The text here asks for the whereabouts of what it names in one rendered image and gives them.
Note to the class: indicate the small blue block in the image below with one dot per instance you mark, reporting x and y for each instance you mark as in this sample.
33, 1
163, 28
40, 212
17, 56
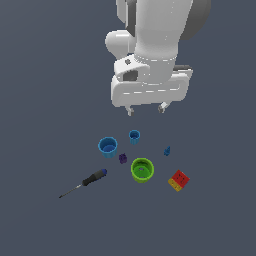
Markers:
167, 151

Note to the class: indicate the small blue cup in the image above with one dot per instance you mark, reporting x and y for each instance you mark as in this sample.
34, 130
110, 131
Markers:
134, 136

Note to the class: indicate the red and yellow cube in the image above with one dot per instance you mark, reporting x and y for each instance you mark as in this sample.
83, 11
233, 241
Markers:
179, 180

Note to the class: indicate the green cup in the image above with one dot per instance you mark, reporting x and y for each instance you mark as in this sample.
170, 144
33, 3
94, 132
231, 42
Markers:
142, 170

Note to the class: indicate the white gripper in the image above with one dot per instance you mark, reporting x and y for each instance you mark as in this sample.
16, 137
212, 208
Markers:
150, 88

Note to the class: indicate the small purple block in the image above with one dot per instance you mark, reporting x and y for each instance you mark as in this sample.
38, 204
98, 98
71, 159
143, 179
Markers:
122, 158

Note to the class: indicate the large blue cup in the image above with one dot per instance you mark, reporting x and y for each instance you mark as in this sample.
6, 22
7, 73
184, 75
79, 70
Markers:
108, 147

